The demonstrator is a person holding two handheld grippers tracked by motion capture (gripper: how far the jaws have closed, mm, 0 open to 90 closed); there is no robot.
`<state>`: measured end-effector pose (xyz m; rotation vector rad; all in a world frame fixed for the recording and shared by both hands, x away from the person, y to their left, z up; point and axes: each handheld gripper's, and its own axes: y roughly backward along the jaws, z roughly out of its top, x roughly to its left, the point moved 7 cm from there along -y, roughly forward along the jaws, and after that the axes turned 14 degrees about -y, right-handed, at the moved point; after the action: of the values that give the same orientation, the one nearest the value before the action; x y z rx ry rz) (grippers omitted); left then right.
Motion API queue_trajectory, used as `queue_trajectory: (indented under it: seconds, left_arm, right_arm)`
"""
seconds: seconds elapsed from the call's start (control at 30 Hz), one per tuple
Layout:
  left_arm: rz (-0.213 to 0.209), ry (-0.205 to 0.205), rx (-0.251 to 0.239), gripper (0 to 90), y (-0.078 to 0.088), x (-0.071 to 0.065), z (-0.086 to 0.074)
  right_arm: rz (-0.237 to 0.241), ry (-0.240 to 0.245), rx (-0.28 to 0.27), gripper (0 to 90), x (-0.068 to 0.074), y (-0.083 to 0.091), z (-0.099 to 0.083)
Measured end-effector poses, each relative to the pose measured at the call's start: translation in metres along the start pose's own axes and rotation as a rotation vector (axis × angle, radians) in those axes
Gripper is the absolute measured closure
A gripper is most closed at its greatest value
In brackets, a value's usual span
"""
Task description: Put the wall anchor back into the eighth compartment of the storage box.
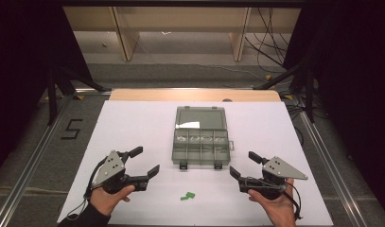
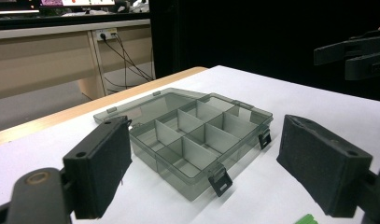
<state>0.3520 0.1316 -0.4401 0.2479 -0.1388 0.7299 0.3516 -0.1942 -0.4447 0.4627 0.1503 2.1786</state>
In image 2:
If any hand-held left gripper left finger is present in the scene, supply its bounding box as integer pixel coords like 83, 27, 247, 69
62, 115, 134, 220

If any beige office desk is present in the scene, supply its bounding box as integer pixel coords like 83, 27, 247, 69
0, 18, 156, 102

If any white table mat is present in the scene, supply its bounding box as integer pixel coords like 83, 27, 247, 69
0, 64, 380, 224

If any black hanging cable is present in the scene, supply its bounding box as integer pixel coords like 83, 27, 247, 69
104, 33, 154, 93
100, 34, 154, 82

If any small green block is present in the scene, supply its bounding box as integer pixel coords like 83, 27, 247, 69
294, 213, 319, 224

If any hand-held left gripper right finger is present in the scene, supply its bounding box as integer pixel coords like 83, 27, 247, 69
275, 114, 373, 218

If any clear grey compartment storage box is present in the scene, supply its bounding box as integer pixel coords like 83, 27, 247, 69
92, 87, 274, 203

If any black curtain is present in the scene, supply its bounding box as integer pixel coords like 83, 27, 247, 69
148, 0, 380, 103

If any white wall power outlet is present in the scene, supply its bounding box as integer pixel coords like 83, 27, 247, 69
95, 27, 119, 42

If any computer monitor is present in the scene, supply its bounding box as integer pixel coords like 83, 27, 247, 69
39, 0, 116, 7

